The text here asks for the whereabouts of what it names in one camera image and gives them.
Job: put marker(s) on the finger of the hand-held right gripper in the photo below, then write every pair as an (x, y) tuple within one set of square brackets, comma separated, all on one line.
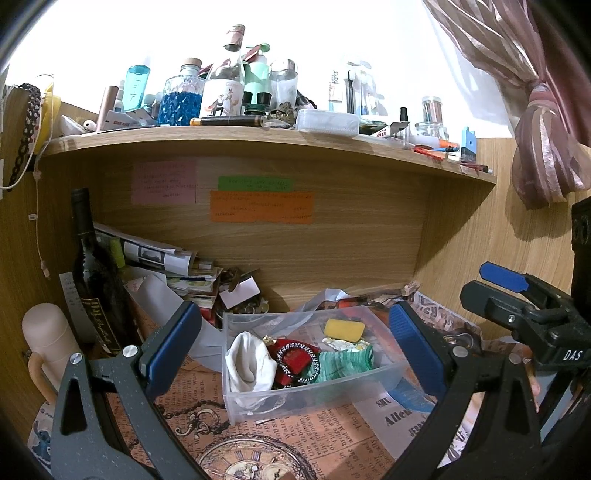
[(494, 304), (501, 274)]

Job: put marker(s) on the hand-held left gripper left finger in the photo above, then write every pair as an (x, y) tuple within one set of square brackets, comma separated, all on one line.
[(171, 344)]

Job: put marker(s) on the clear bottle with picture label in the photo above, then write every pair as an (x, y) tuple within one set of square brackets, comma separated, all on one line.
[(224, 90)]

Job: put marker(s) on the clear plastic packaging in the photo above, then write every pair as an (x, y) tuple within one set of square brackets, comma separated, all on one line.
[(367, 90)]

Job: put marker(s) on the orange sticky note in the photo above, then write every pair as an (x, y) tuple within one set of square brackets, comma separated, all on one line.
[(261, 207)]

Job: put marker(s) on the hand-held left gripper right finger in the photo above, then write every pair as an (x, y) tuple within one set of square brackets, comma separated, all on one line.
[(415, 355)]

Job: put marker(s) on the pink sticky note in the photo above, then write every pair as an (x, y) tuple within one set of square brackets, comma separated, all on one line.
[(164, 183)]

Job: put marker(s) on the dark wine bottle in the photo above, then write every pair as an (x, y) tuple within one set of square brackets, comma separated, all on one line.
[(94, 286)]

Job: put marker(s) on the tall clear canister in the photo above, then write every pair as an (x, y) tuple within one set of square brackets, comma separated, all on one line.
[(432, 108)]

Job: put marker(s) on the round glass jar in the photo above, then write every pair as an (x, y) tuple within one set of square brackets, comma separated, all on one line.
[(431, 129)]

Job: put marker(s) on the yellow hanging item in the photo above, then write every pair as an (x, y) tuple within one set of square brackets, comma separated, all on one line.
[(48, 117)]

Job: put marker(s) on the clear plastic container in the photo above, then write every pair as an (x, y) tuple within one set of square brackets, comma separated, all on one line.
[(295, 404)]

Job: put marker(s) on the green sticky note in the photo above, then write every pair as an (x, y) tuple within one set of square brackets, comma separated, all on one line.
[(256, 183)]

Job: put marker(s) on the brown pen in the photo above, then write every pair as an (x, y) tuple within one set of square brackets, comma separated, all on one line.
[(226, 121)]

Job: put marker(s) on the translucent white lidded box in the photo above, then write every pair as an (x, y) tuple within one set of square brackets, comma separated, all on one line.
[(328, 121)]

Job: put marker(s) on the mint green pump bottle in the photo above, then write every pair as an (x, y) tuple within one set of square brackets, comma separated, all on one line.
[(256, 74)]

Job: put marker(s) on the clear plastic bag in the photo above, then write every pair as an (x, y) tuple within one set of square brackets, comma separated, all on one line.
[(330, 296)]

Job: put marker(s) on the stack of newspapers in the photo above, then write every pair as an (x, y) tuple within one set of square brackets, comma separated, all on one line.
[(157, 258)]

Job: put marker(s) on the blue bead glass bottle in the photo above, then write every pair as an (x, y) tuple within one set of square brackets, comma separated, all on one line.
[(182, 101)]

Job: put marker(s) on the pink cylinder tube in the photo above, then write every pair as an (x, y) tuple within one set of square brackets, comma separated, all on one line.
[(107, 104)]

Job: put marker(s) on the white red tube box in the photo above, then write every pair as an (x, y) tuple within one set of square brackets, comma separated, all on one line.
[(124, 121)]

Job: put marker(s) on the blue plastic box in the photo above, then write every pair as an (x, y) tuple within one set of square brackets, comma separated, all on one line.
[(468, 145)]

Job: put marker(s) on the teal liquid bottle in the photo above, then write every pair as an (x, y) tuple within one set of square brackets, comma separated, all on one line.
[(137, 86)]

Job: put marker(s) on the yellow sponge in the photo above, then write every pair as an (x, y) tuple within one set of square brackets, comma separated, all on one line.
[(344, 329)]

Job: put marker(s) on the green patterned sock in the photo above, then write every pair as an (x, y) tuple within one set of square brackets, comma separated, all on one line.
[(346, 363)]

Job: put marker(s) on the beige mug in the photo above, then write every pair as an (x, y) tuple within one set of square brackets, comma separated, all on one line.
[(46, 332)]

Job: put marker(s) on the orange marker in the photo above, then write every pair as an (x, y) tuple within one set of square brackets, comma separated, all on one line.
[(445, 145)]

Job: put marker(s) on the wooden shelf board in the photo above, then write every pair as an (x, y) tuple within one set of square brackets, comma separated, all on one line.
[(258, 145)]

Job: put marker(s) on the pink brown curtain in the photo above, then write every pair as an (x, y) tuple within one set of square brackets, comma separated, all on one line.
[(540, 138)]

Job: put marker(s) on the black braided headband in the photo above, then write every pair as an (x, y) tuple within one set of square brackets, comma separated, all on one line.
[(22, 134)]

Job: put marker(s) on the blue cloth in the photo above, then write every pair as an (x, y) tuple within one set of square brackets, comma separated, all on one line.
[(411, 398)]

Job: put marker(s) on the red soft pouch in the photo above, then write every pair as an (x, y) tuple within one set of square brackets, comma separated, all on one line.
[(298, 356)]

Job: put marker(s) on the black cap dropper bottle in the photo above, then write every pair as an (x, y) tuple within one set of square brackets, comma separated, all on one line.
[(404, 125)]

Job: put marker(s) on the white yellow floral cloth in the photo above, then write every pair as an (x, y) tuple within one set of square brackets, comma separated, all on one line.
[(344, 345)]

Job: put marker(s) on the vintage newspaper print mat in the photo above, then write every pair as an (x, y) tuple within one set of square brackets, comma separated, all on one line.
[(286, 443)]

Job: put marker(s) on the toothbrush pack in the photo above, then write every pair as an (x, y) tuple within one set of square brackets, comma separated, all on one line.
[(338, 88)]

